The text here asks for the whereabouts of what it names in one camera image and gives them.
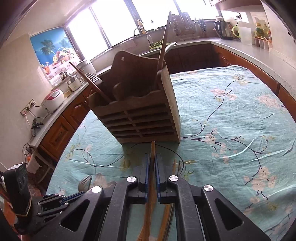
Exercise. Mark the silver metal fork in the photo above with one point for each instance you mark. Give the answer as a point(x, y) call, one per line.
point(84, 184)

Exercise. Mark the tropical fruit window poster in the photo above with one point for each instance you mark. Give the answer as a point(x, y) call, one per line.
point(54, 52)

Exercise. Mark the stainless electric kettle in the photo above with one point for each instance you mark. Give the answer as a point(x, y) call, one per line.
point(222, 28)

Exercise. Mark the large white rice cooker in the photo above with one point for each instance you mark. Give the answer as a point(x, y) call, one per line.
point(86, 66)

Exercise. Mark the wooden dish rack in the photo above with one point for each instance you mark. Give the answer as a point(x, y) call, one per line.
point(184, 28)

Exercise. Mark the wooden utensil holder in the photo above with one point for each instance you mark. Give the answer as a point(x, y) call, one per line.
point(136, 101)

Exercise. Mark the small white electric pot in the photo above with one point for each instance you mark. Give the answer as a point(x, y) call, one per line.
point(74, 82)

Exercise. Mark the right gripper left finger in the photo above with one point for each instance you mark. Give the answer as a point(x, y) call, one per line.
point(141, 172)

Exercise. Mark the teal floral tablecloth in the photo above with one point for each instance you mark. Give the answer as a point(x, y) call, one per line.
point(236, 135)

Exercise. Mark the chrome sink faucet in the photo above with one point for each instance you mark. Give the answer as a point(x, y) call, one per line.
point(145, 33)

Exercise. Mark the green vegetables in basket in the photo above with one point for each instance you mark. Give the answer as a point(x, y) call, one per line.
point(156, 45)

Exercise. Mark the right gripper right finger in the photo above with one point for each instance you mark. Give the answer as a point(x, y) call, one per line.
point(164, 190)

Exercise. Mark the yellow oil bottle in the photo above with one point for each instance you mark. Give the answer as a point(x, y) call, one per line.
point(259, 32)

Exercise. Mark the white pink rice cooker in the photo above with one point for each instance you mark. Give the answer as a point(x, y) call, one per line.
point(53, 100)

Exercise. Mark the translucent plastic jug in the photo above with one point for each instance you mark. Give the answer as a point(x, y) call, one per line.
point(243, 33)

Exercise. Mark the brown wooden chopstick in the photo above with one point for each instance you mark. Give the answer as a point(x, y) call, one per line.
point(151, 196)

